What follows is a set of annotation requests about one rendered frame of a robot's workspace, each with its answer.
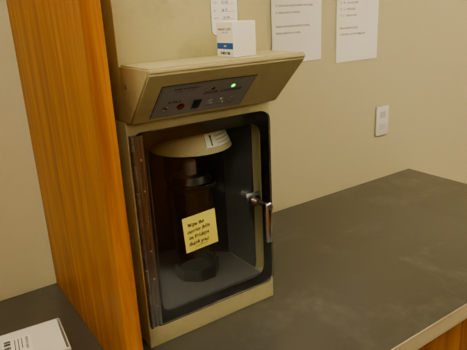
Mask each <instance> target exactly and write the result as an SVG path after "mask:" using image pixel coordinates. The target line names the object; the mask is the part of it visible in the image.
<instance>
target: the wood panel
mask: <svg viewBox="0 0 467 350"><path fill-rule="evenodd" d="M6 3H7V8H8V15H9V19H10V27H11V31H12V35H13V42H14V46H15V53H16V58H17V65H18V70H19V77H20V81H21V85H22V92H23V97H24V104H25V108H26V115H27V120H28V127H29V131H30V135H31V142H32V147H33V154H34V158H35V166H36V169H37V174H38V181H39V186H40V193H41V197H42V204H43V208H44V216H45V220H46V224H47V231H48V236H49V243H50V247H51V254H52V258H53V263H54V270H55V274H56V282H57V284H58V285H59V286H60V288H61V290H62V291H63V292H64V293H65V295H66V297H67V298H68V299H69V301H70V302H71V304H72V305H73V306H74V308H75V309H76V311H77V313H78V314H79V315H80V316H81V318H82V320H83V321H84V322H85V324H86V325H87V327H88V328H89V329H90V331H91V332H92V334H93V335H94V336H95V338H96V339H97V341H98V343H100V345H101V347H102V348H103V350H143V345H142V334H141V328H140V318H139V311H138V300H137V294H136V284H135V278H134V272H133V261H132V255H131V244H130V238H129V227H128V221H127V216H126V205H125V199H124V188H123V182H122V171H121V165H120V155H119V149H118V143H117V132H116V126H115V115H114V109H113V98H112V92H111V86H110V76H109V70H108V59H107V53H106V42H105V36H104V25H103V19H102V13H101V3H100V0H6Z"/></svg>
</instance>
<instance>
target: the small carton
mask: <svg viewBox="0 0 467 350"><path fill-rule="evenodd" d="M216 31H217V44H218V56H221V57H232V58H235V57H242V56H254V55H256V31H255V20H245V21H230V22H216Z"/></svg>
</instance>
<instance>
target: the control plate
mask: <svg viewBox="0 0 467 350"><path fill-rule="evenodd" d="M257 75H258V74H255V75H249V76H239V77H234V78H224V79H218V80H213V81H203V82H197V83H187V84H182V85H172V86H166V87H162V88H161V91H160V93H159V96H158V98H157V101H156V104H155V106H154V109H153V111H152V113H151V116H150V118H149V119H155V118H159V117H167V116H172V115H180V114H184V113H192V112H197V111H201V110H208V109H213V108H221V107H225V106H233V105H238V104H240V103H241V101H242V100H243V98H244V96H245V95H246V93H247V91H248V89H249V88H250V87H251V85H252V83H253V82H254V80H255V78H256V77H257ZM233 83H235V84H236V85H235V86H234V87H231V85H232V84H233ZM213 86H216V88H215V89H214V90H211V88H212V87H213ZM232 96H234V100H232V99H230V97H232ZM220 98H224V99H223V102H221V101H219V99H220ZM198 99H202V101H201V103H200V105H199V107H198V108H192V109H190V108H191V106H192V104H193V102H194V100H198ZM210 99H212V103H208V100H210ZM179 104H184V108H183V109H181V110H177V106H178V105H179ZM164 107H168V109H167V110H165V111H162V109H163V108H164Z"/></svg>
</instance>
